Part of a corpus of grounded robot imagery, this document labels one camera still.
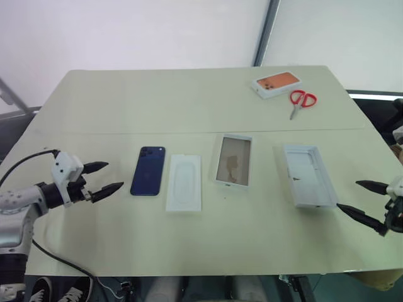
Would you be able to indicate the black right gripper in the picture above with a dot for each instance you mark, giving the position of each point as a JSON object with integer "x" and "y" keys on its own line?
{"x": 395, "y": 217}

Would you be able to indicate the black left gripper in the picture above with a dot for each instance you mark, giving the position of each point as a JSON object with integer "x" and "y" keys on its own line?
{"x": 77, "y": 192}

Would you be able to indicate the dark blue smartphone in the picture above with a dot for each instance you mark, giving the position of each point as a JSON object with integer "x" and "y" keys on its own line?
{"x": 148, "y": 171}

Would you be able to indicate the white phone box base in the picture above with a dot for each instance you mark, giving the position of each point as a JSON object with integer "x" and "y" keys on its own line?
{"x": 310, "y": 177}

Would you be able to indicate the white paper insert tray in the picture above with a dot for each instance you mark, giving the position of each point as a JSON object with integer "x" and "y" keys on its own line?
{"x": 184, "y": 184}

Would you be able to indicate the white box lid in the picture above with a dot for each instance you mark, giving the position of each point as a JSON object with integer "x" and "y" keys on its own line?
{"x": 234, "y": 162}

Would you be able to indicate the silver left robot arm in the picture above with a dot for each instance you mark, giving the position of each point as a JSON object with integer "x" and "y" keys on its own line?
{"x": 19, "y": 196}

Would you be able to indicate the phone box with orange print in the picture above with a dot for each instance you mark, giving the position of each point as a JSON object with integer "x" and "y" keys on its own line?
{"x": 277, "y": 83}

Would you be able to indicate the black side furniture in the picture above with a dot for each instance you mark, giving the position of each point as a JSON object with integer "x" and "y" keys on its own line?
{"x": 374, "y": 110}

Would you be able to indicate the small black clamp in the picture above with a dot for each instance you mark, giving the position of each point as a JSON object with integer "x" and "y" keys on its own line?
{"x": 126, "y": 291}

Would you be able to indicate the black white sneaker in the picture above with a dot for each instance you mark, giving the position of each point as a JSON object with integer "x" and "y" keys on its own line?
{"x": 75, "y": 292}
{"x": 42, "y": 291}

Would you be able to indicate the grey rounded shape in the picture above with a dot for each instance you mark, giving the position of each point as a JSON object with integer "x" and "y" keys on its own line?
{"x": 248, "y": 291}
{"x": 165, "y": 291}

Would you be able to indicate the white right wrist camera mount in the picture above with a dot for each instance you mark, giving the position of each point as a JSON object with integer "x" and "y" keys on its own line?
{"x": 397, "y": 185}

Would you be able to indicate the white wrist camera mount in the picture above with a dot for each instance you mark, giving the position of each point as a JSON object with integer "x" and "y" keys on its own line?
{"x": 397, "y": 185}
{"x": 66, "y": 166}

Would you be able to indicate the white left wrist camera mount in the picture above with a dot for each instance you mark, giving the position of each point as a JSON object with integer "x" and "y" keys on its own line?
{"x": 66, "y": 166}

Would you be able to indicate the black table leg bracket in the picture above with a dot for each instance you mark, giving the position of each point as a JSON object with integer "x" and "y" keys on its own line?
{"x": 302, "y": 287}

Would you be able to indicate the grey metal frame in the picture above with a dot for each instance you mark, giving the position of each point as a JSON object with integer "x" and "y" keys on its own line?
{"x": 12, "y": 96}

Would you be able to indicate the dark window frame post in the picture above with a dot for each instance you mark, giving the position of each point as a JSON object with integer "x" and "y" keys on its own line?
{"x": 267, "y": 31}

